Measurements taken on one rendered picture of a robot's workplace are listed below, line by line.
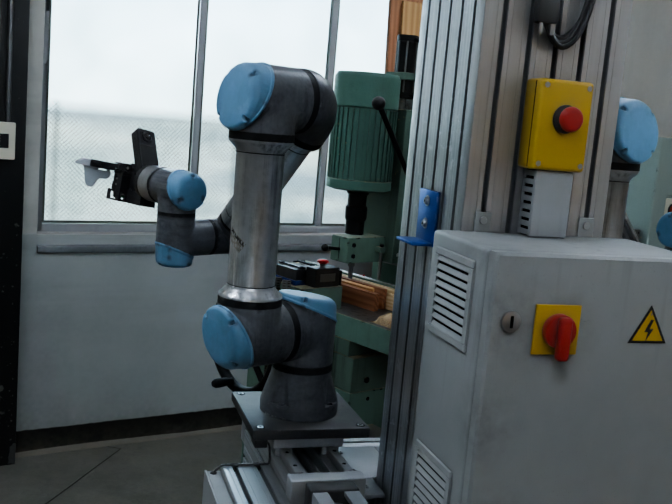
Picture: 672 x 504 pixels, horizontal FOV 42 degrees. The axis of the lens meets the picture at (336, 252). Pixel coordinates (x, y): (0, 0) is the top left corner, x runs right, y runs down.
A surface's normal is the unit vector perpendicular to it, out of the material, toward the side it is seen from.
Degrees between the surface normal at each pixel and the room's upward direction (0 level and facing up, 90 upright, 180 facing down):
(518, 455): 91
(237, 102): 82
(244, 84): 82
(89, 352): 90
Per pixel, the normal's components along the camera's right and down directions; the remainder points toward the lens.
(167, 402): 0.52, 0.18
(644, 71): -0.85, 0.00
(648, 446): 0.29, 0.16
